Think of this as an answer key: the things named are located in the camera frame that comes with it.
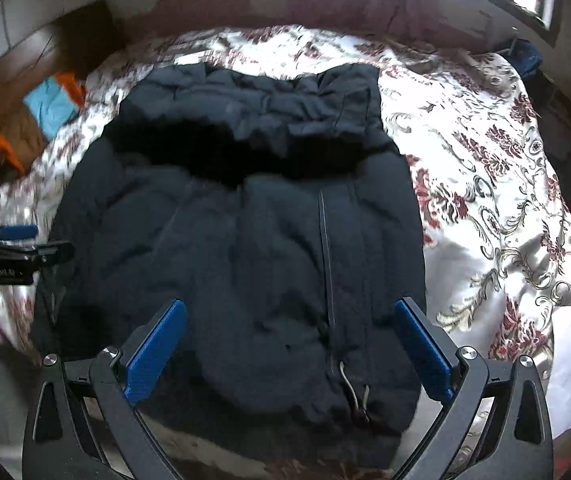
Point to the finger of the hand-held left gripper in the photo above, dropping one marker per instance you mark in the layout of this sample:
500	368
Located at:
15	232
55	251

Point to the blue bag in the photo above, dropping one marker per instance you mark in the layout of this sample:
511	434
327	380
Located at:
525	57

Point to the pink curtain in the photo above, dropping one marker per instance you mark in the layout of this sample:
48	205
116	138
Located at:
395	0

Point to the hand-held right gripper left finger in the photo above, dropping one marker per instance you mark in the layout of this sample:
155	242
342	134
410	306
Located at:
155	352

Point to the orange blue brown pillow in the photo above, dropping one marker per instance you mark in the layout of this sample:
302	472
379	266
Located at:
45	110

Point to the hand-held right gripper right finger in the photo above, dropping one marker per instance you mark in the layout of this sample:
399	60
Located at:
425	352

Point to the floral white bed blanket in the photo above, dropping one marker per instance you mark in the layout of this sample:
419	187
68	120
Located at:
490	185

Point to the dark wooden desk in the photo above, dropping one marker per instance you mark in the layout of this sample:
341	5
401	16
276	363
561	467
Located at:
558	115

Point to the dark navy padded jacket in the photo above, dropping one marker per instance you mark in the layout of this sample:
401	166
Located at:
245	260

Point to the wooden headboard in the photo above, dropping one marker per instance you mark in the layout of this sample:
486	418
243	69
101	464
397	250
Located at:
20	70

